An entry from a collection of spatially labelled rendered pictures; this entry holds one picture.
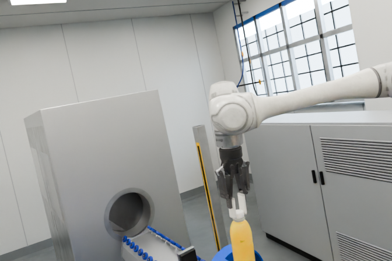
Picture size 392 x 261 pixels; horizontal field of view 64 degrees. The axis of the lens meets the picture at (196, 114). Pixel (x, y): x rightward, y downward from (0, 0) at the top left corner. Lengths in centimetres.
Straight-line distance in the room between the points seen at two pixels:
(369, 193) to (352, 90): 179
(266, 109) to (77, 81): 476
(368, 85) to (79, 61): 486
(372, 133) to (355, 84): 154
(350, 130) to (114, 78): 395
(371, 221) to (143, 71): 418
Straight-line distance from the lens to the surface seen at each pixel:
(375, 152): 263
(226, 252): 143
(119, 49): 565
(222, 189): 104
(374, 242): 299
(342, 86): 108
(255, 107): 84
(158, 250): 229
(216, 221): 208
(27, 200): 553
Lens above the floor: 190
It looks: 4 degrees down
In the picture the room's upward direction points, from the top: 11 degrees counter-clockwise
